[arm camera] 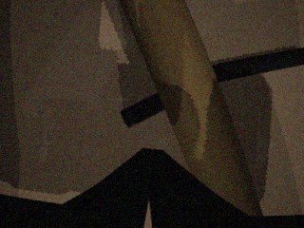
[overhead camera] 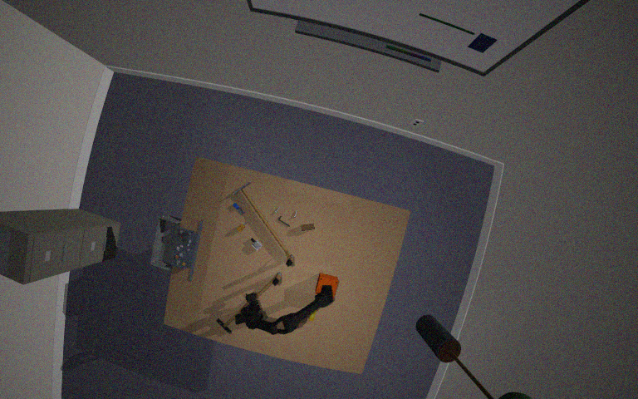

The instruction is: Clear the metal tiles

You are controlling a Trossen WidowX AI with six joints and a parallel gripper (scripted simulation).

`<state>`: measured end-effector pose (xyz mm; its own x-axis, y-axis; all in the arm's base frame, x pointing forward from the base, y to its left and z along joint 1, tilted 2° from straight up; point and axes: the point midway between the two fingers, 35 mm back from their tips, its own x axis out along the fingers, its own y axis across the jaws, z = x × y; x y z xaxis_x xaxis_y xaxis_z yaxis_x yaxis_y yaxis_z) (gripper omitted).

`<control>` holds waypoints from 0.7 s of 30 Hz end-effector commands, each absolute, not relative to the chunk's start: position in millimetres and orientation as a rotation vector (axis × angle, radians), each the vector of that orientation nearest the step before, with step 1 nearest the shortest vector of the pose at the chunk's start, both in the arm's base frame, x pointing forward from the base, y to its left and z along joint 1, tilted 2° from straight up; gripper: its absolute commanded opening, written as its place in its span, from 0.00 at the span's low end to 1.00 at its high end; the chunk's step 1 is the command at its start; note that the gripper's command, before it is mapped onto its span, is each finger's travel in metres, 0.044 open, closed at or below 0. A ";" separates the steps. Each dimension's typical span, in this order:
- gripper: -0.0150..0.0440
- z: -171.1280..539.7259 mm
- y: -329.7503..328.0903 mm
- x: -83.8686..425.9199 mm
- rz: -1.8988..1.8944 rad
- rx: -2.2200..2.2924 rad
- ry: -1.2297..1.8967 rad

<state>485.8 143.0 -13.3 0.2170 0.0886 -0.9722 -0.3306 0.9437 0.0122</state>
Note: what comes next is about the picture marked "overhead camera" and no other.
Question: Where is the grey flat bar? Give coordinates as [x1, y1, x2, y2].
[233, 203, 244, 215]

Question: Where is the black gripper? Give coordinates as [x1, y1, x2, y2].
[246, 293, 263, 319]

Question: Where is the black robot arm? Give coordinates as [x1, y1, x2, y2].
[235, 285, 333, 335]

